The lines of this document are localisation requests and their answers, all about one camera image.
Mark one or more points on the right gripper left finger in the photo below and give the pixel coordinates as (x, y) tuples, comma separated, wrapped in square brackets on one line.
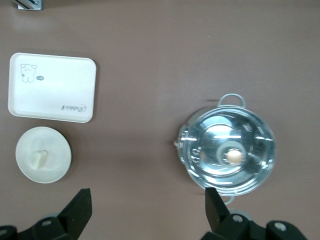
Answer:
[(80, 210)]

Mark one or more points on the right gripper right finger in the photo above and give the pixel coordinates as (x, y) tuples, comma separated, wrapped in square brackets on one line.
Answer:
[(215, 210)]

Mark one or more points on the white half-round bun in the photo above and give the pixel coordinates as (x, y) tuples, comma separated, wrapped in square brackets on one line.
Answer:
[(37, 160)]

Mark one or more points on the round cream plate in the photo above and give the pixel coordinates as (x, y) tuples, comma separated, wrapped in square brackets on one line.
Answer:
[(55, 145)]

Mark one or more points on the cream tray with bear print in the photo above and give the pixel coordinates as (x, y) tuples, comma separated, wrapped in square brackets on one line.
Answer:
[(55, 95)]

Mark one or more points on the glass pot lid with knob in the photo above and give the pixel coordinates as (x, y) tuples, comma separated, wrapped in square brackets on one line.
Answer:
[(245, 130)]

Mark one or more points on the brown table cover mat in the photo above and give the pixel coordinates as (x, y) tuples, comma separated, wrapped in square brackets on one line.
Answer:
[(140, 75)]

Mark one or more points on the aluminium table edge bracket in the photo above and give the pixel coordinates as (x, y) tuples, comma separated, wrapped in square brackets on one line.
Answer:
[(28, 4)]

